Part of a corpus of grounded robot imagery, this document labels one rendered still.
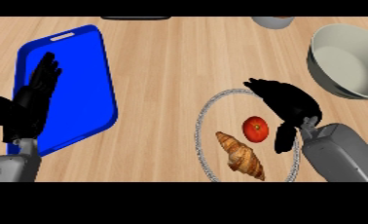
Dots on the dark flat object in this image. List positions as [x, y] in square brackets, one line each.
[136, 18]

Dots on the blue cutting board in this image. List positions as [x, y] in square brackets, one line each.
[78, 85]

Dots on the brown croissant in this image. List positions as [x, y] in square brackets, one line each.
[241, 156]

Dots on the small grey cup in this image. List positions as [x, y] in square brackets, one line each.
[272, 22]

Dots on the grey bowl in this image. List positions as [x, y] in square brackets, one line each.
[341, 60]

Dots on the round wood-pattern placemat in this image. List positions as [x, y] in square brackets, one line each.
[216, 111]

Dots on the red tomato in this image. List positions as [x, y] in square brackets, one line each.
[255, 129]

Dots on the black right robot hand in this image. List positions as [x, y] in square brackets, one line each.
[286, 101]

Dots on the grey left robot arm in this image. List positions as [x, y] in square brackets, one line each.
[19, 161]

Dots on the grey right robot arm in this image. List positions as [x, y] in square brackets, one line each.
[332, 151]

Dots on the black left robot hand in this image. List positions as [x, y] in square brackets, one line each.
[32, 101]

